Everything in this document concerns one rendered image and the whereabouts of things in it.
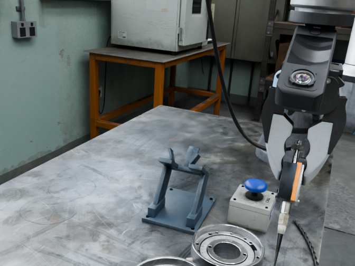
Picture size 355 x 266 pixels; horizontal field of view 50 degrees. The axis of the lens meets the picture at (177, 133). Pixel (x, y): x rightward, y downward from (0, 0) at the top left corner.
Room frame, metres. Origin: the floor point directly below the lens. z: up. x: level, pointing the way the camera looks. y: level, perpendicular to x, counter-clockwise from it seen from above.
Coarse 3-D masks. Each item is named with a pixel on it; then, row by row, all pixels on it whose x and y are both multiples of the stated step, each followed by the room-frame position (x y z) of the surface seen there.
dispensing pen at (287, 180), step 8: (296, 144) 0.46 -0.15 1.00; (296, 152) 0.46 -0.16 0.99; (296, 160) 0.45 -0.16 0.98; (288, 168) 0.43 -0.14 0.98; (288, 176) 0.43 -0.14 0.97; (280, 184) 0.42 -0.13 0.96; (288, 184) 0.42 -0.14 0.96; (280, 192) 0.42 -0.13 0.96; (288, 192) 0.42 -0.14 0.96; (280, 200) 0.43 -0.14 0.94; (288, 200) 0.41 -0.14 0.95; (280, 208) 0.42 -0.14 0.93; (288, 208) 0.42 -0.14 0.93; (280, 216) 0.41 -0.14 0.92; (288, 216) 0.41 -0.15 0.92; (280, 224) 0.41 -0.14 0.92; (280, 232) 0.40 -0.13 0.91; (280, 240) 0.40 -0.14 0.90
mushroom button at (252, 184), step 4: (248, 180) 0.61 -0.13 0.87; (252, 180) 0.61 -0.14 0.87; (256, 180) 0.61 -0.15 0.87; (260, 180) 0.61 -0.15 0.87; (244, 184) 0.61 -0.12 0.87; (248, 184) 0.60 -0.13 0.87; (252, 184) 0.60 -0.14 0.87; (256, 184) 0.60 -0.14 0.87; (260, 184) 0.60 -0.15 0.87; (264, 184) 0.60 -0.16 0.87; (248, 188) 0.59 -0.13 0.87; (252, 188) 0.59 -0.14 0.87; (256, 188) 0.59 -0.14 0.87; (260, 188) 0.59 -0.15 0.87; (264, 188) 0.59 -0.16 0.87; (252, 192) 0.60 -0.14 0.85; (256, 192) 0.59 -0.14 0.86; (260, 192) 0.59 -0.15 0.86
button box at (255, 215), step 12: (240, 192) 0.62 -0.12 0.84; (264, 192) 0.62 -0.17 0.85; (240, 204) 0.58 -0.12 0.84; (252, 204) 0.58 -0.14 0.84; (264, 204) 0.58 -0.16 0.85; (228, 216) 0.59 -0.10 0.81; (240, 216) 0.58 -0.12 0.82; (252, 216) 0.57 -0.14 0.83; (264, 216) 0.56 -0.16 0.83; (252, 228) 0.57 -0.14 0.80; (264, 228) 0.56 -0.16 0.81
